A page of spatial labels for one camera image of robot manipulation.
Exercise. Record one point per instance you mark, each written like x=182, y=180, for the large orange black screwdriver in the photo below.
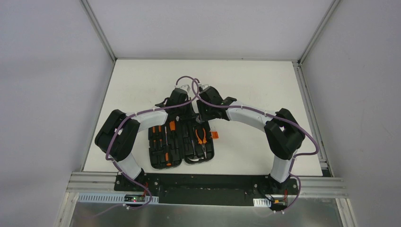
x=172, y=128

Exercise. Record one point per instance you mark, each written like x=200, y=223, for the small orange black screwdriver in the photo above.
x=154, y=137

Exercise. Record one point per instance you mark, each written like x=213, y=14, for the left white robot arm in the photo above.
x=118, y=133

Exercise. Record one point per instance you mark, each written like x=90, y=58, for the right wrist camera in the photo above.
x=202, y=86

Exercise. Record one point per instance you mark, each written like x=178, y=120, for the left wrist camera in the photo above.
x=185, y=88

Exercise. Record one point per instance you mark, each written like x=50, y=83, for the orange handled pliers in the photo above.
x=201, y=138

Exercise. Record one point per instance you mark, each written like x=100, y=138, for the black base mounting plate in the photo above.
x=217, y=190

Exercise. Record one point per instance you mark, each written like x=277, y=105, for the right white cable duct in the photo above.
x=262, y=202

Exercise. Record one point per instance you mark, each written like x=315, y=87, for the left white cable duct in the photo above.
x=117, y=198

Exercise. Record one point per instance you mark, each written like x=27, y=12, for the flat screwdriver in case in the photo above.
x=167, y=156

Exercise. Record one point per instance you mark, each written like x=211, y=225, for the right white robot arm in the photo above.
x=281, y=129

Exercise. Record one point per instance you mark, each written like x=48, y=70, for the aluminium frame rail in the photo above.
x=311, y=186

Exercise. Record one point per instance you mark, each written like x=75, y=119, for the hammer with black handle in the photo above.
x=193, y=157

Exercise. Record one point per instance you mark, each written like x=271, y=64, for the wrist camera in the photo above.
x=202, y=86
x=185, y=88

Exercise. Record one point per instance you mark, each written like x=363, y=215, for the black plastic tool case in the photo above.
x=179, y=153

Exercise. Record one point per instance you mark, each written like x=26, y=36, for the white cable duct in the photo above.
x=262, y=202
x=117, y=198

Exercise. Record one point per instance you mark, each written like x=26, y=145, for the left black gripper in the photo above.
x=184, y=114

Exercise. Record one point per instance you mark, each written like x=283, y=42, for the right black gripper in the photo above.
x=204, y=114

